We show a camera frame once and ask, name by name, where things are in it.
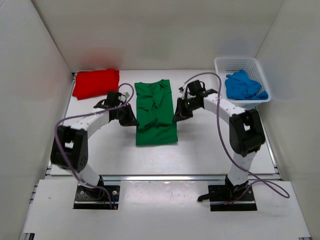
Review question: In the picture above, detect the aluminium rail front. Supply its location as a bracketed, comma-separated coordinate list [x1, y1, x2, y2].
[44, 173, 281, 181]

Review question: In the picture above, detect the blue t shirt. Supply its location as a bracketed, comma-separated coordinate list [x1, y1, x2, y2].
[225, 69, 269, 101]

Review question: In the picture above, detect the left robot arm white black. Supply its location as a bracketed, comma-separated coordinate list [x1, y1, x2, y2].
[50, 91, 139, 199]

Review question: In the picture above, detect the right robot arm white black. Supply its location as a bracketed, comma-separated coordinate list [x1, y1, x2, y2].
[172, 80, 266, 200]

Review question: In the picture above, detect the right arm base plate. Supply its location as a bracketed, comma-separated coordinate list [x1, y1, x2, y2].
[197, 176, 258, 212]

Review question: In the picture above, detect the green t shirt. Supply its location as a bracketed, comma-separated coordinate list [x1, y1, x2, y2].
[134, 79, 178, 147]

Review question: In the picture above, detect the aluminium rail left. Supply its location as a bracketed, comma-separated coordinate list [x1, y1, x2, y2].
[46, 72, 77, 173]

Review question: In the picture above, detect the aluminium rail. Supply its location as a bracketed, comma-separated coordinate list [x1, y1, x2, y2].
[44, 173, 281, 181]
[46, 72, 77, 173]

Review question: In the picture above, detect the white plastic basket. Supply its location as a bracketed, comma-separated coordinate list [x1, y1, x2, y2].
[214, 56, 272, 109]

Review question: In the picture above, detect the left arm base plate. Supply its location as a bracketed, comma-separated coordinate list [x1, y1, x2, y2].
[73, 181, 121, 210]

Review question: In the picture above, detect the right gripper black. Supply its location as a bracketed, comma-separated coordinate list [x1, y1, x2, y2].
[172, 97, 201, 123]

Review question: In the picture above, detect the folded red t shirt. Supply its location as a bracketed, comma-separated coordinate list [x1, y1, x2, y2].
[72, 69, 120, 100]

